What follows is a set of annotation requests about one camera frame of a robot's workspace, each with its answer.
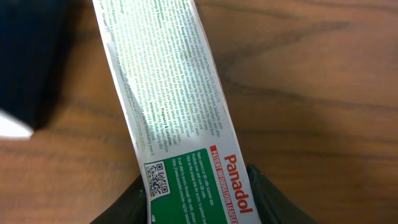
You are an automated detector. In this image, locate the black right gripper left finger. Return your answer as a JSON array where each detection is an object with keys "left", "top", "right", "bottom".
[{"left": 90, "top": 175, "right": 147, "bottom": 224}]

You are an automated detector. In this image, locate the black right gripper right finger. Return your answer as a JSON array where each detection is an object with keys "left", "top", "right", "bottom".
[{"left": 247, "top": 164, "right": 317, "bottom": 224}]

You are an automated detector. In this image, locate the white green medicine box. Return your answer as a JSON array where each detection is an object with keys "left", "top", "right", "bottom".
[{"left": 93, "top": 0, "right": 260, "bottom": 224}]

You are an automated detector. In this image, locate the white barcode scanner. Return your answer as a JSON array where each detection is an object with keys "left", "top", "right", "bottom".
[{"left": 1, "top": 0, "right": 70, "bottom": 140}]

